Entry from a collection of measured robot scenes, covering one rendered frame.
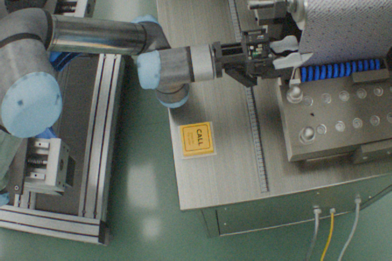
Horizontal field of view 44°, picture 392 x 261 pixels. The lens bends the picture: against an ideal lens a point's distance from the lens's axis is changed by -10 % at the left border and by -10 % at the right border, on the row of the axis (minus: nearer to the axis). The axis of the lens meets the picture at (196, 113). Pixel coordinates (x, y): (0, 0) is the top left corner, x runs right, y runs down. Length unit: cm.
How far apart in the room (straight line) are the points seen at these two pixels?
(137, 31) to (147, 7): 131
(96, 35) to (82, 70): 108
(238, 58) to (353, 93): 29
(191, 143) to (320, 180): 32
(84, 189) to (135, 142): 37
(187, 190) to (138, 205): 94
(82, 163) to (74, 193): 12
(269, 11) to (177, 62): 23
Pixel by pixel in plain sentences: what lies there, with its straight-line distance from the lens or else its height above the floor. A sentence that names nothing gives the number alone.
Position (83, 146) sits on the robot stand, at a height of 21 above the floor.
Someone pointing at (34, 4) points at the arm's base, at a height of 85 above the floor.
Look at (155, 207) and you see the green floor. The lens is 215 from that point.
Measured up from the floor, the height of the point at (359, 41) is 113.
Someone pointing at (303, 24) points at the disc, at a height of 125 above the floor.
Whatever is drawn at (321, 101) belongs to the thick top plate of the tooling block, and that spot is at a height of 103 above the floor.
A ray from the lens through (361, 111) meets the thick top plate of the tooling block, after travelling 117.
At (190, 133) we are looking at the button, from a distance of 123.
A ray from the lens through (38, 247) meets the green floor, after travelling 226.
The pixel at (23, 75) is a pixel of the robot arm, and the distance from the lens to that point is 87.
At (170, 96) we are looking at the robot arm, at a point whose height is 104.
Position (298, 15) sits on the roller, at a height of 126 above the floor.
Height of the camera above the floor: 210
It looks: 71 degrees down
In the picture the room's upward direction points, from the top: 10 degrees counter-clockwise
